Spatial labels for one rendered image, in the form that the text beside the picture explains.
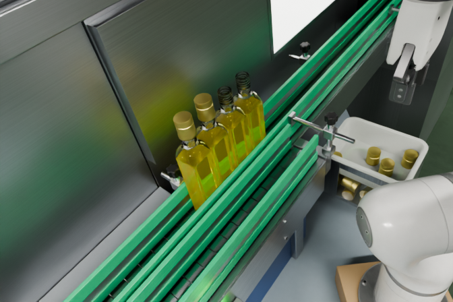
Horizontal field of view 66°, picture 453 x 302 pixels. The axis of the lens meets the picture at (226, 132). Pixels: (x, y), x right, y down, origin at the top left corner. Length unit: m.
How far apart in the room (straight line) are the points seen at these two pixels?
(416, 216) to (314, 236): 0.57
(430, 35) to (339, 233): 0.73
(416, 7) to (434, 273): 0.44
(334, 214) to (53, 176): 0.81
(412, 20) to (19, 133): 0.60
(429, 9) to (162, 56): 0.46
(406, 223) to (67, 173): 0.58
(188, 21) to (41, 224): 0.48
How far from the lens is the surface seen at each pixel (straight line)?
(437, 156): 2.45
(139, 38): 0.68
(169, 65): 0.74
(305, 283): 1.06
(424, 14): 0.52
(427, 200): 0.60
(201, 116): 0.66
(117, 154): 0.77
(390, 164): 1.00
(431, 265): 0.72
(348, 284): 0.97
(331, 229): 1.13
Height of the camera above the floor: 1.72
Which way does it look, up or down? 43 degrees down
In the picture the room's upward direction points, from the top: 12 degrees counter-clockwise
